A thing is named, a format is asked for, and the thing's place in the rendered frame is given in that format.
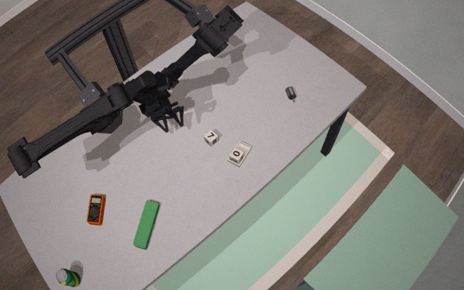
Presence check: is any green long rectangular box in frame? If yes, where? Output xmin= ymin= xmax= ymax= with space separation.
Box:
xmin=133 ymin=200 xmax=159 ymax=250

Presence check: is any orange digital multimeter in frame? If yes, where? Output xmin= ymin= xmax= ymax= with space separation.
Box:
xmin=87 ymin=194 xmax=105 ymax=226

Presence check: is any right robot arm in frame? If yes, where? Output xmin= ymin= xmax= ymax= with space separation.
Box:
xmin=7 ymin=70 xmax=170 ymax=178

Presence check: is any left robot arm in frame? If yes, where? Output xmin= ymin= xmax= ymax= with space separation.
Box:
xmin=161 ymin=5 xmax=244 ymax=90

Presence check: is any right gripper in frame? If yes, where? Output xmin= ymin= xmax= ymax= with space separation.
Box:
xmin=136 ymin=90 xmax=174 ymax=122

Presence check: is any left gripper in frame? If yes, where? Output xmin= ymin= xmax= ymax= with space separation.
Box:
xmin=154 ymin=97 xmax=184 ymax=133

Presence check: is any cream rectangular tray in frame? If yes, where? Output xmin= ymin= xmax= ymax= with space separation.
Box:
xmin=227 ymin=141 xmax=252 ymax=167

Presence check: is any green drink can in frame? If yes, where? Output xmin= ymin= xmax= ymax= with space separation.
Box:
xmin=55 ymin=269 xmax=81 ymax=287

